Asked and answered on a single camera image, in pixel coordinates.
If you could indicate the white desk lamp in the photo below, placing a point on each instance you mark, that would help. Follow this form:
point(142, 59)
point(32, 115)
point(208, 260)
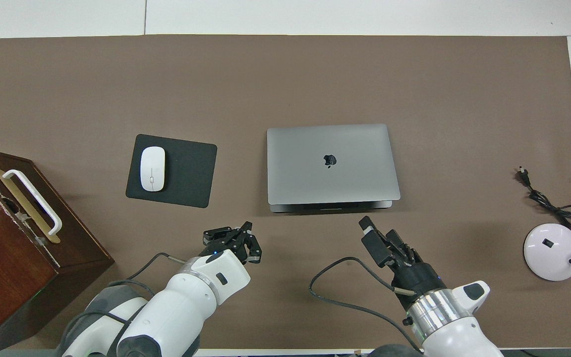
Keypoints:
point(550, 253)

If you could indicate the dark brown wooden box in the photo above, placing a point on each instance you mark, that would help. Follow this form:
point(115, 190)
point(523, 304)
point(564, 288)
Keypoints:
point(8, 277)

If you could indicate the silver Apple laptop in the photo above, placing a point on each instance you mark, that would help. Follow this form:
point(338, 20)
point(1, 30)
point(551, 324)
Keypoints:
point(315, 173)

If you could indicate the black mouse pad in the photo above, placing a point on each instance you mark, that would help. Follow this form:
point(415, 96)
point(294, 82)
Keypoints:
point(189, 173)

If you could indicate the white computer mouse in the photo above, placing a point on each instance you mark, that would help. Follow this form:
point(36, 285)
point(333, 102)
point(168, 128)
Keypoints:
point(152, 168)

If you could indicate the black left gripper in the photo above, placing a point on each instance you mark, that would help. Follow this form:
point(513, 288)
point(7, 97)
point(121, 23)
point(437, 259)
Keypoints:
point(226, 245)

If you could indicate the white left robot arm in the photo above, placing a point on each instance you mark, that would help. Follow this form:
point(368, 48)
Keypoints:
point(176, 307)

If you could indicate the brown paper table mat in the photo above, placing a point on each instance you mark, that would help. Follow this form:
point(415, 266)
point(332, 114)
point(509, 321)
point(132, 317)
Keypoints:
point(285, 89)

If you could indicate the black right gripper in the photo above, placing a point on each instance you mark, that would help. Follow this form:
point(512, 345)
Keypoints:
point(417, 277)

